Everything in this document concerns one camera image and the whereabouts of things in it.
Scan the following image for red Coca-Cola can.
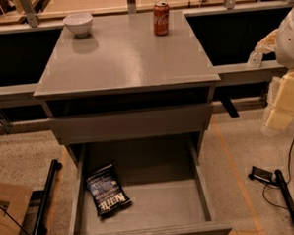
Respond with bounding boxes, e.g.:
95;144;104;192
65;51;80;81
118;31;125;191
153;1;170;36

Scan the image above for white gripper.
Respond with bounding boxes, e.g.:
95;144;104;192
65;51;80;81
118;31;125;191
261;71;294;137

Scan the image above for closed grey top drawer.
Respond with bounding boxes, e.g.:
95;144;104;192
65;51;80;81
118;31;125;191
48;104;213;145

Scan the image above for white ceramic bowl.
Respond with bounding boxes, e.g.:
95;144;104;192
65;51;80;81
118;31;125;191
63;13;94;37

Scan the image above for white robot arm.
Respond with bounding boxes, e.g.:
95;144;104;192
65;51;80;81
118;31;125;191
254;6;294;136

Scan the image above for black cable left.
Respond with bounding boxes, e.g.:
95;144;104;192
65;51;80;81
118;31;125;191
0;198;40;235

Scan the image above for blue Kettle chip bag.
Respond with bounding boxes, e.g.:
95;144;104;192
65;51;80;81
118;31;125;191
86;164;130;217

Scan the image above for black cable right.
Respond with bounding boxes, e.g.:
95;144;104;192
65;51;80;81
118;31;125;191
257;107;294;213

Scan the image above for black bar stand left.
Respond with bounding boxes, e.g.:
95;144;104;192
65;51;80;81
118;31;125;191
31;159;62;235

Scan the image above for brown cardboard box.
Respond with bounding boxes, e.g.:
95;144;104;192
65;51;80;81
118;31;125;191
0;182;33;235

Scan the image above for black cable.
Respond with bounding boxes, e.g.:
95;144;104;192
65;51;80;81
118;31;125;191
0;198;40;235
257;107;294;213

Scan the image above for open grey middle drawer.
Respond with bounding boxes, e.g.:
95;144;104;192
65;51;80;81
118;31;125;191
68;135;232;235

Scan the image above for black stand base right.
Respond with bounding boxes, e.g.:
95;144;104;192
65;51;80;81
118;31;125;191
248;166;294;224

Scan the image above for grey drawer cabinet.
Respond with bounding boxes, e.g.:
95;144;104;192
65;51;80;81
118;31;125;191
35;11;220;160

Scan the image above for grey metal rail shelf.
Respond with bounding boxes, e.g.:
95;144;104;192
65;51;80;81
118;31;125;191
0;60;287;109

